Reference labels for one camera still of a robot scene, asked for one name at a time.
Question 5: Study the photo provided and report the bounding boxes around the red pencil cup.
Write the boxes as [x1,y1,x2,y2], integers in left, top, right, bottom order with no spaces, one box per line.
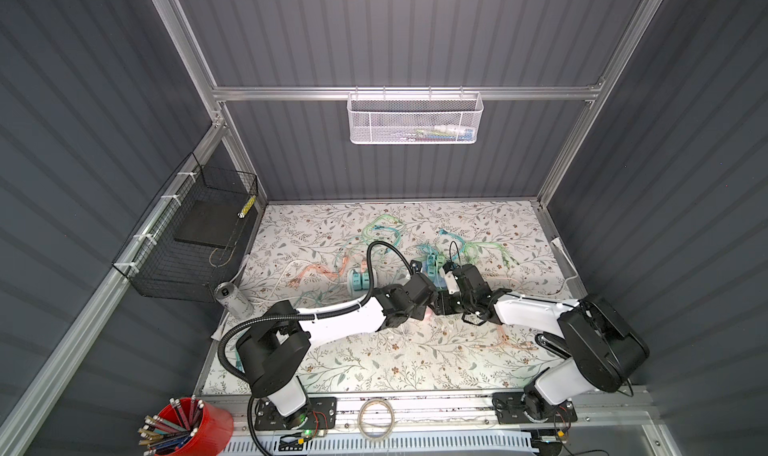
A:
[137,396,235,456]

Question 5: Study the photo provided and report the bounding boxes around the clear tape roll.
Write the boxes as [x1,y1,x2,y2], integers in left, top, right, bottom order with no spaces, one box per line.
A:
[357,398,396,441]

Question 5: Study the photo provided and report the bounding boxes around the white energy drink can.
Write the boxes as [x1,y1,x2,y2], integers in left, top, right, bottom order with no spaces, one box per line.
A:
[214,282,254,321]

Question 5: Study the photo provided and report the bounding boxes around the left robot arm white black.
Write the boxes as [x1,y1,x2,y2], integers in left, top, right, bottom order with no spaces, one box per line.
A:
[217,240,438,426]

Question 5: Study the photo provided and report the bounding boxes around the blue power strip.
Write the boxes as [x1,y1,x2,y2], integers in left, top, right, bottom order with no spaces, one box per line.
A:
[421,253,446,290]

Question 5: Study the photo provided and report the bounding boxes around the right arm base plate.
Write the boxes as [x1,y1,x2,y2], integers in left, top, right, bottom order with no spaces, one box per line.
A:
[491,392,578,424]

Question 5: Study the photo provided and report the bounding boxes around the white wire mesh basket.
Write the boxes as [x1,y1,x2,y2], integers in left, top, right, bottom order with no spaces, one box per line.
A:
[346,90,484,145]

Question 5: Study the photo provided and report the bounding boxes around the green cable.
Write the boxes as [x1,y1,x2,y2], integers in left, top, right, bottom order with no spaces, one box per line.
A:
[437,227,517,271]

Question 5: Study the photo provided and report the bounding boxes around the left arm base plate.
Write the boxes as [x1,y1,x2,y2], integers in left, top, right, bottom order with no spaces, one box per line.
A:
[254,396,338,431]

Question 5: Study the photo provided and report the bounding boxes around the teal cable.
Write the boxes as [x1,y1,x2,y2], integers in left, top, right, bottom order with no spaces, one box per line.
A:
[359,214,403,254]

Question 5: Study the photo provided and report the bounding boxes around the black wire mesh basket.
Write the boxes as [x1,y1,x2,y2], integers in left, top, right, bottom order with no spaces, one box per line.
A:
[113,156,259,303]

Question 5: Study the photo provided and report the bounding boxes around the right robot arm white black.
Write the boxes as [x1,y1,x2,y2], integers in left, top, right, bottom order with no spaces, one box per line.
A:
[432,262,650,423]

